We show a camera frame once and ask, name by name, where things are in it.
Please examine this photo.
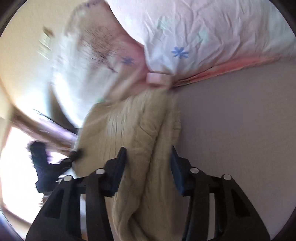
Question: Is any beige knitted sweater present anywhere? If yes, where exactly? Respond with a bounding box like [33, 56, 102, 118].
[74, 89, 181, 240]

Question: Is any lavender bed sheet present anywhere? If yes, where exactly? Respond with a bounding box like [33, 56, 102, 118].
[176, 60, 295, 237]

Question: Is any left floral pink pillow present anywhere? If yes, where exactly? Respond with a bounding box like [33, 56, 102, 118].
[52, 1, 149, 128]

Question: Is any floral pink pillow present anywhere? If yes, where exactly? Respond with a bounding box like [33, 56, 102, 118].
[52, 1, 149, 128]
[108, 1, 295, 79]

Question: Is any right floral pink pillow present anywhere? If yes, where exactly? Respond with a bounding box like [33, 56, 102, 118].
[108, 1, 295, 79]

